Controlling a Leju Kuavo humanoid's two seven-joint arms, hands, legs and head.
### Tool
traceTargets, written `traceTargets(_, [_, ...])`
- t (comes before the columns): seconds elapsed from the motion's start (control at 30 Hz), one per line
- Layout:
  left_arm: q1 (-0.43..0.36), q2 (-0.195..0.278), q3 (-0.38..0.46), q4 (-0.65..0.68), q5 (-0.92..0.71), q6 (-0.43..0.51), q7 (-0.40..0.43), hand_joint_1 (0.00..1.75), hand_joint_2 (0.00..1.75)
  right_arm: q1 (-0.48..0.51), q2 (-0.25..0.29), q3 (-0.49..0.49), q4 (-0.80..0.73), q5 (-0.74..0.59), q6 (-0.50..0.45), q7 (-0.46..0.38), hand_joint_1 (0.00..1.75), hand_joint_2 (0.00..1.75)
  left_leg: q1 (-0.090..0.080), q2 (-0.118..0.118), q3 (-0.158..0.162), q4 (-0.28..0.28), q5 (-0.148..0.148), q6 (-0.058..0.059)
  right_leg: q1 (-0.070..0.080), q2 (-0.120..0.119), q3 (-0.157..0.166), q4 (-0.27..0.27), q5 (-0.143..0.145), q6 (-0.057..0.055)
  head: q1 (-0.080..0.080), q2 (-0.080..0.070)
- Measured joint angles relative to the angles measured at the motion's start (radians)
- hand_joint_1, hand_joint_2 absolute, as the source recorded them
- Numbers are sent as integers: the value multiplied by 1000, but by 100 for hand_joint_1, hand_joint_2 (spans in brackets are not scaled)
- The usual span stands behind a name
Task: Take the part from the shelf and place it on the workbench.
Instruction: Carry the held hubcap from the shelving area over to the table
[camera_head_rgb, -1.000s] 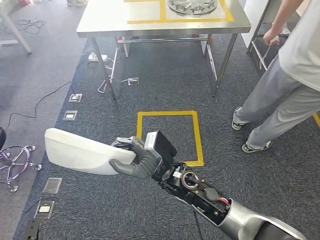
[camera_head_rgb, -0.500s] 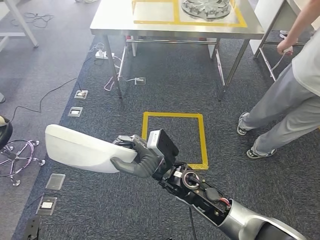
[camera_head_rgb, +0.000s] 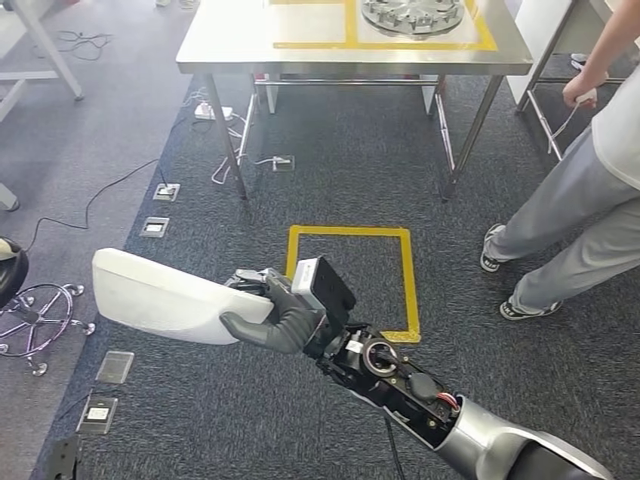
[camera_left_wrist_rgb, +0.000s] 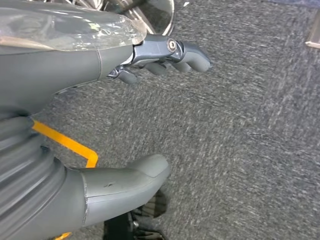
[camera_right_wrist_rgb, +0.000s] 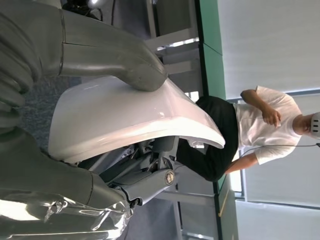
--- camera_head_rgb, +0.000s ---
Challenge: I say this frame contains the black hanging arm cable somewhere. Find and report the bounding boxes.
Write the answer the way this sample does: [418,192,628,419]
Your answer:
[383,415,407,480]

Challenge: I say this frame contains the steel side table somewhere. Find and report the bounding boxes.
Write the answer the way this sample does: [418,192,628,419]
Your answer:
[515,0,640,162]

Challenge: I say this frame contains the white partition panel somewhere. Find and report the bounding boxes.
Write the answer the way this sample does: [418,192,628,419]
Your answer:
[506,0,574,105]

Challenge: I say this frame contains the clear floor socket cover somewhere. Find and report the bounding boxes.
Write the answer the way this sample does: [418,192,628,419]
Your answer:
[94,351,135,386]

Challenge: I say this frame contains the yellow square floor tape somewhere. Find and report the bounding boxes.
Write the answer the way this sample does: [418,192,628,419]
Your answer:
[285,225,423,346]

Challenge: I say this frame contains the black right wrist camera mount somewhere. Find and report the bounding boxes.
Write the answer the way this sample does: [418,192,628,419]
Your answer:
[309,256,358,333]

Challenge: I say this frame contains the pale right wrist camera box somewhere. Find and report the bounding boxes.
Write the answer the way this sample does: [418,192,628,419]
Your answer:
[291,258,322,313]

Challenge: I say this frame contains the white handheld switch with cable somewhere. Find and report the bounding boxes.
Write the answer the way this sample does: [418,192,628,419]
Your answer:
[547,87,599,158]

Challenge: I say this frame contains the black cable tangle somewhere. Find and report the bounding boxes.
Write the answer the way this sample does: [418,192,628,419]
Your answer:
[33,29,114,63]

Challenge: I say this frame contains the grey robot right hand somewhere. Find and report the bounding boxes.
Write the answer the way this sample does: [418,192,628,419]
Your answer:
[219,267,324,356]

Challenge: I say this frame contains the grey wheel hubcap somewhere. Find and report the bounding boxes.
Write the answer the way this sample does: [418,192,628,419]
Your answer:
[361,0,466,38]

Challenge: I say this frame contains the white power strip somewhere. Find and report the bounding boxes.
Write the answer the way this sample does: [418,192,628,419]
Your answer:
[193,101,235,123]

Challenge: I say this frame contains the white floor cable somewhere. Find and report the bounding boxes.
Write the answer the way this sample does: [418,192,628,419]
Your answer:
[210,89,276,187]

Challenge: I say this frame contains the grey furniture foot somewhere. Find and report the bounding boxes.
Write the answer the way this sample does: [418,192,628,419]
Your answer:
[0,182,21,213]

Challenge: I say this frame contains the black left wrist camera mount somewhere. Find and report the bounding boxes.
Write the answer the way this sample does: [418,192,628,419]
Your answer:
[46,433,84,480]

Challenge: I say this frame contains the black floor cable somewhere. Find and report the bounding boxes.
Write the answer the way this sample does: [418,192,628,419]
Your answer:
[25,157,168,254]

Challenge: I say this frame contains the steel workbench table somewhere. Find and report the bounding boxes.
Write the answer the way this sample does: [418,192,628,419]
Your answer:
[176,0,534,203]

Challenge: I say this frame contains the white desk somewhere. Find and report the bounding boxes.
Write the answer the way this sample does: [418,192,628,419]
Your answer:
[0,0,85,125]

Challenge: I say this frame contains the person's hand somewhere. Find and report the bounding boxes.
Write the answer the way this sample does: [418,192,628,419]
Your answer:
[562,69,598,111]

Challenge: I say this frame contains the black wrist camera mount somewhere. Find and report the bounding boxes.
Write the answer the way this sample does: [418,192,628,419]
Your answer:
[46,433,84,480]
[309,256,358,333]

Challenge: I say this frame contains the black stool with chrome base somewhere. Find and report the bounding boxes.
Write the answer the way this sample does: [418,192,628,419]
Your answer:
[0,236,97,378]

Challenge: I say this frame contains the white plastic shell part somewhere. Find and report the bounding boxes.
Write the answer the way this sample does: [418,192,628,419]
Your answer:
[91,248,275,347]

